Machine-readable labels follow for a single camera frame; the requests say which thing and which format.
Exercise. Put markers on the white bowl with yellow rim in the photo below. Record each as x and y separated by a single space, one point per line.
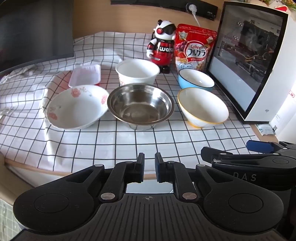
201 106

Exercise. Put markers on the tall white patterned bowl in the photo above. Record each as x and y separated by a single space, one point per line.
137 69

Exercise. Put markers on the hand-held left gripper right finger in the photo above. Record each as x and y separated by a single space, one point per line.
158 168

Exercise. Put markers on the small white packet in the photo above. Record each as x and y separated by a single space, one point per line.
266 129

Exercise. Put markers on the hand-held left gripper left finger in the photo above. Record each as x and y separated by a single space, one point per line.
140 166

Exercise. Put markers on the black monitor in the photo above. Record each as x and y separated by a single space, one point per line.
32 32

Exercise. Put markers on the red white package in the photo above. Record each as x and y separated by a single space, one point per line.
285 5

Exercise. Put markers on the white floral bowl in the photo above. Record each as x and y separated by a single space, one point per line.
76 109

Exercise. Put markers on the checked white tablecloth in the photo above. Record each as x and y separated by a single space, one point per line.
104 148

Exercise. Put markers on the red white toy robot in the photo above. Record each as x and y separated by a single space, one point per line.
161 51

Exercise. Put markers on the white cardboard box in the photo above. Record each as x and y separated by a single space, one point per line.
285 115

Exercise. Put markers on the red cereal bag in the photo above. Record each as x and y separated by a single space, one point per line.
192 53

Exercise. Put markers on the stainless steel bowl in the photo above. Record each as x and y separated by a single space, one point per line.
138 104

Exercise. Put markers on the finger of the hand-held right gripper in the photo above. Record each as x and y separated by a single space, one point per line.
214 153
257 146

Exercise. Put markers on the blue bowl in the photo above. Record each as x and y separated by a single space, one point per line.
195 78

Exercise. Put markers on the white and red tray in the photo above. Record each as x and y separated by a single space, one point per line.
85 75

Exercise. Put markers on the black power strip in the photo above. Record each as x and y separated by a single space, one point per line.
161 4

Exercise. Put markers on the white computer case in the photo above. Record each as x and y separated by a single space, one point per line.
252 53

